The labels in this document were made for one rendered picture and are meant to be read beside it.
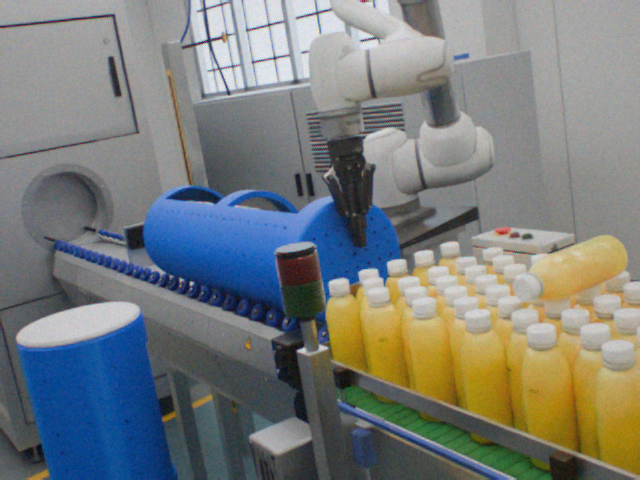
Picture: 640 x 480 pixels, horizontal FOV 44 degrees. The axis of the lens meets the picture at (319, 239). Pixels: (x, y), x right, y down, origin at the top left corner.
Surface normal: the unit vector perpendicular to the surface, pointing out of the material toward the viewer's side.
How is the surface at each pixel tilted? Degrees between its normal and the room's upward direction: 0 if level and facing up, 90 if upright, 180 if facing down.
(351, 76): 89
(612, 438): 90
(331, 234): 90
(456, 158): 110
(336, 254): 89
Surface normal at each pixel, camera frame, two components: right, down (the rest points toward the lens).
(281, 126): -0.73, 0.25
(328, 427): 0.54, 0.08
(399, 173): -0.12, 0.29
